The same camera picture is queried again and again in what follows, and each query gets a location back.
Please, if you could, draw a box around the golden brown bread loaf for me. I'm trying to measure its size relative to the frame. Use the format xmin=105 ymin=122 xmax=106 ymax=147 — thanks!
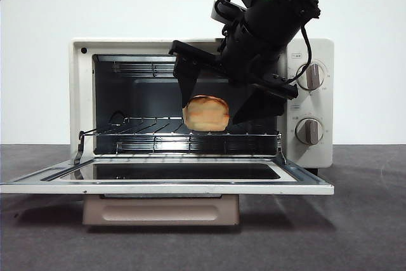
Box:
xmin=183 ymin=95 xmax=230 ymax=132

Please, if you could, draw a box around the oven door with beige handle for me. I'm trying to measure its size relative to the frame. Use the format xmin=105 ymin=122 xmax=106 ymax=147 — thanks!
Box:
xmin=0 ymin=155 xmax=336 ymax=226

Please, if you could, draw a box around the white Toshiba toaster oven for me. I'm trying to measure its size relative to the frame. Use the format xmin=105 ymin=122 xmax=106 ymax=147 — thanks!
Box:
xmin=69 ymin=37 xmax=334 ymax=176

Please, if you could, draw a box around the beige timer dial knob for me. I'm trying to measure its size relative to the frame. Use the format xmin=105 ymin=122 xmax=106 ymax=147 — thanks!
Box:
xmin=294 ymin=117 xmax=324 ymax=145

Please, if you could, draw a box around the beige temperature dial knob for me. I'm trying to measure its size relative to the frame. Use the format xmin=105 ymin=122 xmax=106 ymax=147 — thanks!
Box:
xmin=296 ymin=63 xmax=327 ymax=91

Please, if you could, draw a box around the metal wire oven rack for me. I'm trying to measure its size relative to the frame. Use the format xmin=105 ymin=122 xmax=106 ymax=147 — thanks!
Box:
xmin=78 ymin=116 xmax=283 ymax=157

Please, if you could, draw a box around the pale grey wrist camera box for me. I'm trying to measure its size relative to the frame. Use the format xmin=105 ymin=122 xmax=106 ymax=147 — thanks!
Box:
xmin=210 ymin=0 xmax=231 ymax=22

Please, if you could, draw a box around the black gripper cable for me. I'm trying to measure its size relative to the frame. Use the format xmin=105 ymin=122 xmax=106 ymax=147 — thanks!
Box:
xmin=287 ymin=25 xmax=313 ymax=81

